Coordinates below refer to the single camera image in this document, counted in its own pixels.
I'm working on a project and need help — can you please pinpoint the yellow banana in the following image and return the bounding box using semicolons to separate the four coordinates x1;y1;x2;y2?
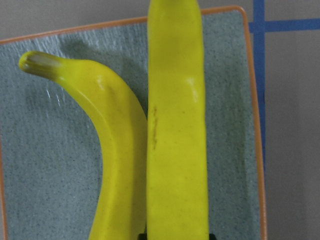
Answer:
18;51;147;240
146;0;209;240

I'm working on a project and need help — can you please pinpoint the grey square plate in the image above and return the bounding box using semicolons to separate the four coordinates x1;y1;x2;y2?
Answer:
0;5;268;240

